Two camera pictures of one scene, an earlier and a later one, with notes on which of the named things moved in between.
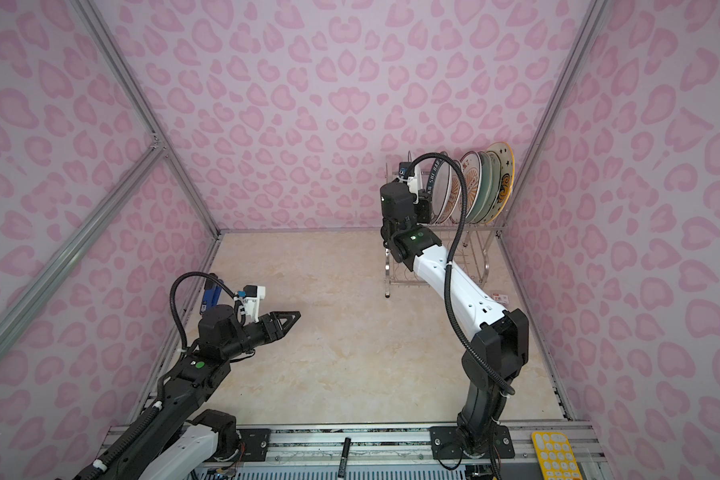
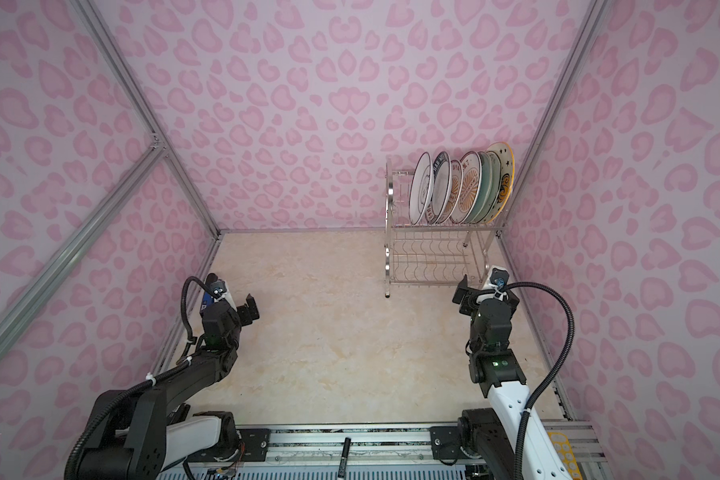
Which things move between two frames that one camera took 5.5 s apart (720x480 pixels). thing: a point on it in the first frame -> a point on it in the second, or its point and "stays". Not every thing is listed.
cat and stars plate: x=507 y=178 stays
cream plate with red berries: x=496 y=169 stays
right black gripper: x=426 y=207 -> x=472 y=297
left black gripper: x=288 y=315 -> x=246 y=317
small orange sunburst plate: x=456 y=181 stays
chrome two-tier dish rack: x=472 y=244 stays
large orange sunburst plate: x=472 y=168 stays
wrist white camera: x=413 y=182 -> x=498 y=286
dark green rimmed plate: x=440 y=187 stays
